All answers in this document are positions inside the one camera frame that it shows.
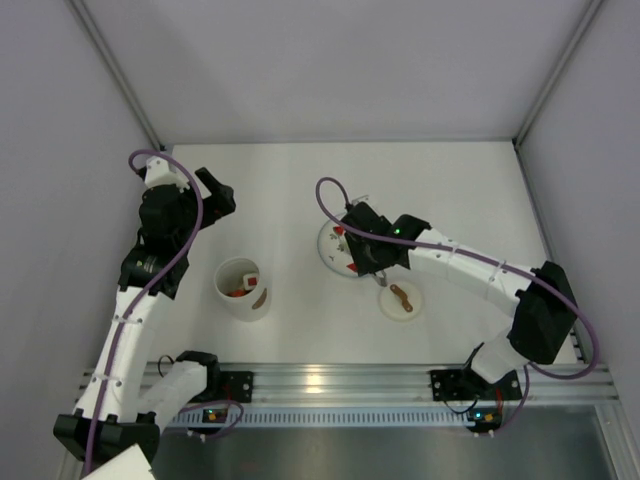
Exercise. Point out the aluminium mounting rail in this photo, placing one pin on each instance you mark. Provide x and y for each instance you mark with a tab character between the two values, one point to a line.
401	384

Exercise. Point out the metal tongs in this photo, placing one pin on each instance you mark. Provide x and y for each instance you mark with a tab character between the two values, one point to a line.
381	278

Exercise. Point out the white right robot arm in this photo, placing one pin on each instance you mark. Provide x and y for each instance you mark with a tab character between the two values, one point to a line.
539	301

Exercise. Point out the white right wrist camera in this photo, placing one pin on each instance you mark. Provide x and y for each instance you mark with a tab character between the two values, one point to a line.
362	199

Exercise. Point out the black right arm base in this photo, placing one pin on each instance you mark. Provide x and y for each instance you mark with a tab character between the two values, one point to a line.
458	384

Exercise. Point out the sushi roll with red centre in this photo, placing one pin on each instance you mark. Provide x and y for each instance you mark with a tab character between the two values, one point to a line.
250	281

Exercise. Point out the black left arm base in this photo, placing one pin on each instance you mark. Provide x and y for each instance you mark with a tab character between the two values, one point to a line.
234	385

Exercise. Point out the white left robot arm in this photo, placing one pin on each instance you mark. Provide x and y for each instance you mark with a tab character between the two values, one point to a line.
113	413

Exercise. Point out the blue rimmed white plate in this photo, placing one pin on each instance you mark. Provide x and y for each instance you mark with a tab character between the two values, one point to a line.
334	250

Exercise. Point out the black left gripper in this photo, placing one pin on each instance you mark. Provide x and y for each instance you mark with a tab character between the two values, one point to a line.
201	195

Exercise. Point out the white cylindrical lunch container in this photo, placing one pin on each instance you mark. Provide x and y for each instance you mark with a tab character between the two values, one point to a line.
228	277

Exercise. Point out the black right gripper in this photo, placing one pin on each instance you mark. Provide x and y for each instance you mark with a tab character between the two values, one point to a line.
368	253

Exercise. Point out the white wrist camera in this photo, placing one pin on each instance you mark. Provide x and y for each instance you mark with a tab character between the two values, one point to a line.
160	172
362	199

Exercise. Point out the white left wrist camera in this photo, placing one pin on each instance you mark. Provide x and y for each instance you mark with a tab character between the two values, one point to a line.
160	172

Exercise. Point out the white container lid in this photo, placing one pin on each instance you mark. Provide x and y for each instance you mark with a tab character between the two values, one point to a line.
401	301

